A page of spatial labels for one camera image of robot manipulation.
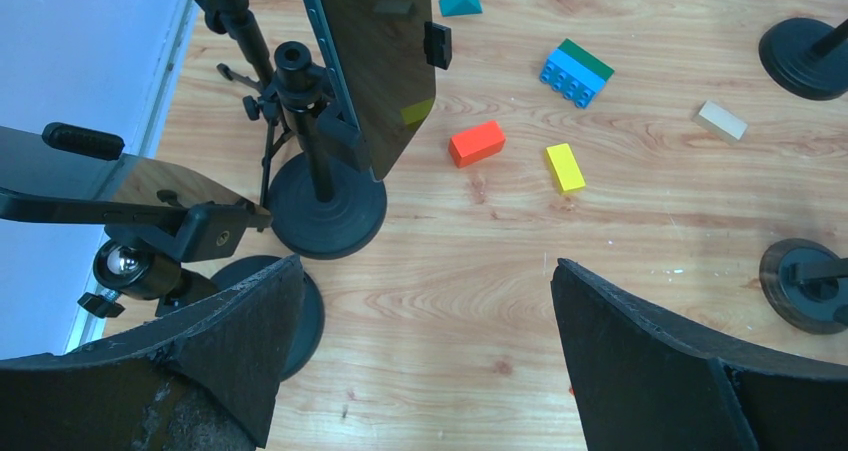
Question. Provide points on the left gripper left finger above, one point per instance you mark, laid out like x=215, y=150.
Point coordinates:
x=204, y=377

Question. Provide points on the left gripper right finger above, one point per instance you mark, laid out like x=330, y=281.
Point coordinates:
x=646, y=378

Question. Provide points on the black stand of left phone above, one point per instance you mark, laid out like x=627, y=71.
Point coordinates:
x=325, y=201

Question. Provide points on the black phone at left edge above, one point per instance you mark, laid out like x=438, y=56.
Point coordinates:
x=84, y=179

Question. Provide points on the black round pole stand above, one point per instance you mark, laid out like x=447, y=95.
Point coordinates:
x=806, y=57

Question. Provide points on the black microphone tripod stand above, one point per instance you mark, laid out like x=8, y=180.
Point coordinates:
x=234, y=19

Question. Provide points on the black phone near microphone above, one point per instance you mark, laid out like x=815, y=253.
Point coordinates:
x=374, y=51

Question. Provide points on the yellow wooden block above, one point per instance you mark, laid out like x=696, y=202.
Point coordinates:
x=564, y=168

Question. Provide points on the beige wooden block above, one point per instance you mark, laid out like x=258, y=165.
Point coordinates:
x=720, y=122

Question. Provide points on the red wooden block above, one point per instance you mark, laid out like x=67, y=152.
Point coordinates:
x=476, y=144

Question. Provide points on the blue green lego brick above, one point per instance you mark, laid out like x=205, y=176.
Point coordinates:
x=575, y=74

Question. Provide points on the teal triangular block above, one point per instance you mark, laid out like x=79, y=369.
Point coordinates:
x=451, y=8

